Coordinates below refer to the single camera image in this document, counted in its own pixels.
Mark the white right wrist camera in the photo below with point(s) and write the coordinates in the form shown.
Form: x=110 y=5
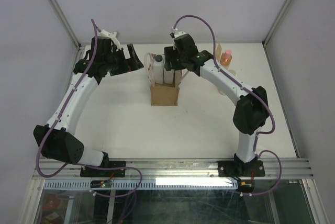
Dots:
x=175 y=33

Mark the white bottle black cap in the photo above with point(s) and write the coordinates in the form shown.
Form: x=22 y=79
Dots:
x=158 y=69
x=168 y=73

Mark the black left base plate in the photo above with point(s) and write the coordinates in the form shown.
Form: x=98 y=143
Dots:
x=115 y=168

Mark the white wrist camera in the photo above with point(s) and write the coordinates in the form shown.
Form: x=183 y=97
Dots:
x=112 y=35
x=175 y=33

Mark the aluminium front rail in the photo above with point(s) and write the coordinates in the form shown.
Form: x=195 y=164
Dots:
x=285 y=168

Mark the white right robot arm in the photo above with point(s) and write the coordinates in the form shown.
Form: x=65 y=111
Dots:
x=250 y=103

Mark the orange bottle pink cap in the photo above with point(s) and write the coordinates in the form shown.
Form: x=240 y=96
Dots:
x=226 y=58

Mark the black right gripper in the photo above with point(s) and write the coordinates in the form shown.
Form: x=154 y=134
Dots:
x=169 y=53

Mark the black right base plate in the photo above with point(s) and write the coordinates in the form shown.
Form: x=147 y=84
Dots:
x=232 y=168

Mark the slotted cable duct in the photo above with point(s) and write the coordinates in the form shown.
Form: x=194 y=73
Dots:
x=157 y=183

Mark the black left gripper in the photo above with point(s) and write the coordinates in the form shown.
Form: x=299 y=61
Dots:
x=135 y=63

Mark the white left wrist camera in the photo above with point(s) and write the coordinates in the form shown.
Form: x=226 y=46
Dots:
x=112 y=35

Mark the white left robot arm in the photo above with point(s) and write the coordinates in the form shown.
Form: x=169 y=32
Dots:
x=56 y=139

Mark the cream round bottle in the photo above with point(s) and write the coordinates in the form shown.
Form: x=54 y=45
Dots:
x=233 y=73

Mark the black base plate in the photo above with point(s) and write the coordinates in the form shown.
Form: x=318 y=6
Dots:
x=232 y=168
x=115 y=168

